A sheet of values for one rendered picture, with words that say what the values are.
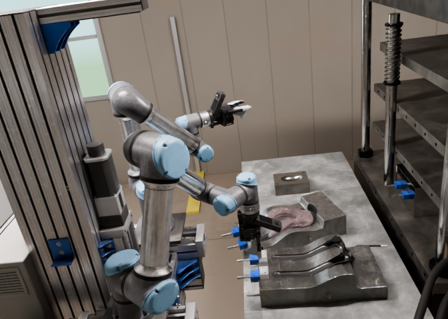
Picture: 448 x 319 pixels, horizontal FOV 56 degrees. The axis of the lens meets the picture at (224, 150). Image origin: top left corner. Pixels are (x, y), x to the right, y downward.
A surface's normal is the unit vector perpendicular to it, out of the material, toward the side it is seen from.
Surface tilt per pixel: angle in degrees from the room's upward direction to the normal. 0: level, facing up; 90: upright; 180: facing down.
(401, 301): 0
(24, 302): 90
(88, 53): 90
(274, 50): 90
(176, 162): 83
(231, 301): 0
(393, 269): 0
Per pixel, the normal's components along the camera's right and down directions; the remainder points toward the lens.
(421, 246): -0.13, -0.91
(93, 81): -0.02, 0.41
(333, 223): 0.26, 0.36
